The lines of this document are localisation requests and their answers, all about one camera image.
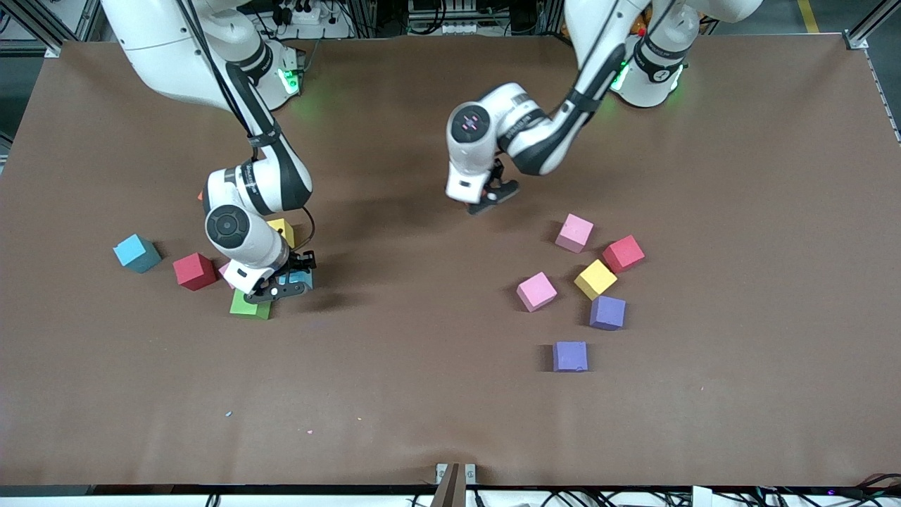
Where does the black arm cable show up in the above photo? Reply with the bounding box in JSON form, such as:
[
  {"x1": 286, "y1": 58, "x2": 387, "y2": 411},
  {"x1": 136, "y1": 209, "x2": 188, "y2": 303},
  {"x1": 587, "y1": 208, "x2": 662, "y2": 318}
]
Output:
[
  {"x1": 176, "y1": 0, "x2": 317, "y2": 256},
  {"x1": 556, "y1": 0, "x2": 669, "y2": 142}
]

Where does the red foam cube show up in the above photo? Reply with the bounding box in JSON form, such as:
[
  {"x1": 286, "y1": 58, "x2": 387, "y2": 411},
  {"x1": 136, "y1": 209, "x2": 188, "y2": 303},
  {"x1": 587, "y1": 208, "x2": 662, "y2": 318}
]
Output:
[
  {"x1": 603, "y1": 235, "x2": 645, "y2": 274},
  {"x1": 172, "y1": 252, "x2": 218, "y2": 292}
]

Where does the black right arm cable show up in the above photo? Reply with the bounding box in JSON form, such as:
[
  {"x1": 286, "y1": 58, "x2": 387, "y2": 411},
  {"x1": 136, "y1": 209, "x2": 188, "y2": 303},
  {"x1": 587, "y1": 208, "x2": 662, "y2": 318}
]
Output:
[{"x1": 176, "y1": 0, "x2": 317, "y2": 256}]

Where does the purple foam cube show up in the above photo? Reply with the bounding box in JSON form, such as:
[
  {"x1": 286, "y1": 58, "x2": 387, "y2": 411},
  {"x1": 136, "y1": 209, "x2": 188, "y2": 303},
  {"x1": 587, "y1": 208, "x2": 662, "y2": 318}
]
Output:
[
  {"x1": 590, "y1": 295, "x2": 627, "y2": 332},
  {"x1": 553, "y1": 342, "x2": 588, "y2": 373}
]

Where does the metal camera stand bracket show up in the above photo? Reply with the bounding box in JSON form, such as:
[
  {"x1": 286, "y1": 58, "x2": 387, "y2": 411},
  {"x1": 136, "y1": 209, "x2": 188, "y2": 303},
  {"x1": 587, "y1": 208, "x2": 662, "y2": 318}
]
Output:
[{"x1": 435, "y1": 463, "x2": 477, "y2": 507}]

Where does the white power strip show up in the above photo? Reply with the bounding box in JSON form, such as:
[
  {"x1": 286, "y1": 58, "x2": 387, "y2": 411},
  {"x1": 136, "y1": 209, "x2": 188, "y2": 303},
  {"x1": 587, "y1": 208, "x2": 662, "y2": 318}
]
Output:
[{"x1": 271, "y1": 0, "x2": 332, "y2": 26}]

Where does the green foam cube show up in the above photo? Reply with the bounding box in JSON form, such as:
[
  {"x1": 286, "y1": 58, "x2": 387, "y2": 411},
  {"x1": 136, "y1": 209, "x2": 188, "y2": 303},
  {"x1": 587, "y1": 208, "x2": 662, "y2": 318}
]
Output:
[{"x1": 229, "y1": 290, "x2": 272, "y2": 321}]

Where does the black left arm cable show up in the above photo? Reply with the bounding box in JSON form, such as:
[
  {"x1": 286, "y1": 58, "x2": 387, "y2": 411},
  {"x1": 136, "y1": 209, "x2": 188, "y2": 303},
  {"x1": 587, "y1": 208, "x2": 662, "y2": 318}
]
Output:
[{"x1": 556, "y1": 0, "x2": 669, "y2": 142}]

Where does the white socket strip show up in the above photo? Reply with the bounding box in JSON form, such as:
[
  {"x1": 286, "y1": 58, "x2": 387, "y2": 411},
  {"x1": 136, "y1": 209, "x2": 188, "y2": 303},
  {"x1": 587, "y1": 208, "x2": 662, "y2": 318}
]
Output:
[{"x1": 408, "y1": 0, "x2": 493, "y2": 36}]

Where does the aluminium table edge rail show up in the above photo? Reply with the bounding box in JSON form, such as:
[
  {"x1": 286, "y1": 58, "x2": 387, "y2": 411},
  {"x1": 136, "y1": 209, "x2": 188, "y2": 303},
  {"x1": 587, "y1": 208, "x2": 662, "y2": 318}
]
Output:
[{"x1": 873, "y1": 67, "x2": 901, "y2": 145}]

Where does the aluminium frame post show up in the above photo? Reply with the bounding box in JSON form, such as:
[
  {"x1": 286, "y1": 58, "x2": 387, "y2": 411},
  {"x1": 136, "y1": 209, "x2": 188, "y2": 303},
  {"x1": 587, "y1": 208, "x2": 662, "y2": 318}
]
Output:
[
  {"x1": 0, "y1": 0, "x2": 64, "y2": 58},
  {"x1": 847, "y1": 0, "x2": 901, "y2": 50}
]

